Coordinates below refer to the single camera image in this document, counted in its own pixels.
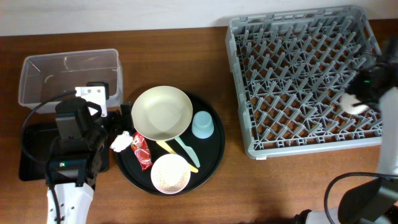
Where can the black rectangular tray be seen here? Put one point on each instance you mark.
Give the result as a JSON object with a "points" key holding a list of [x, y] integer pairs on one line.
{"points": [[45, 155]]}

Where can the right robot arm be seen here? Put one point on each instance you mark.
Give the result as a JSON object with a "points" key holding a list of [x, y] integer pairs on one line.
{"points": [[374, 201]]}

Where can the mint green plastic knife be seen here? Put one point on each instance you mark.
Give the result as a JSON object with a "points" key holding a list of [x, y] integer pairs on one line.
{"points": [[189, 150]]}

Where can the pink bowl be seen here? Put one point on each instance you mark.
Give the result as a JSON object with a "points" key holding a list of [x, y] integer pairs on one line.
{"points": [[170, 174]]}

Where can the yellow plastic knife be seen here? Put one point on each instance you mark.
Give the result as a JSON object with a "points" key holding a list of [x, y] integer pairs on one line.
{"points": [[165, 146]]}

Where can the red snack wrapper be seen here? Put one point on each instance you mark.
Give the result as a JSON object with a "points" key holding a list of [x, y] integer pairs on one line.
{"points": [[141, 151]]}

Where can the white cup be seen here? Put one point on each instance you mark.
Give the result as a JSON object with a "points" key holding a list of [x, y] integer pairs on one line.
{"points": [[351, 105]]}

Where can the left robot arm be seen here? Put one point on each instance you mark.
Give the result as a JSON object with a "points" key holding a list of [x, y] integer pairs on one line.
{"points": [[69, 203]]}

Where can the cream plate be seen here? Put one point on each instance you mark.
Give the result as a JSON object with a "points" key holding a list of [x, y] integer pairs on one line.
{"points": [[162, 113]]}

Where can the light blue cup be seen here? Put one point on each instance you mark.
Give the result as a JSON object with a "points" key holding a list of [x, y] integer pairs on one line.
{"points": [[202, 125]]}

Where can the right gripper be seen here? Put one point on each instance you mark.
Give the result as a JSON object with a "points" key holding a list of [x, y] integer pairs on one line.
{"points": [[354, 86]]}

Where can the grey dishwasher rack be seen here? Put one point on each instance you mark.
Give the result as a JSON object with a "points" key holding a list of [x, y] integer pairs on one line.
{"points": [[290, 70]]}

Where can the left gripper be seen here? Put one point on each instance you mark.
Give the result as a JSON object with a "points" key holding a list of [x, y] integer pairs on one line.
{"points": [[118, 126]]}

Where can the clear plastic bin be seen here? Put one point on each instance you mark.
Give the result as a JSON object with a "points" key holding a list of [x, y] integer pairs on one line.
{"points": [[46, 76]]}

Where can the crumpled white tissue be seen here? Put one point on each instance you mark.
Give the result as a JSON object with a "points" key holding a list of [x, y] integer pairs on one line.
{"points": [[121, 142]]}

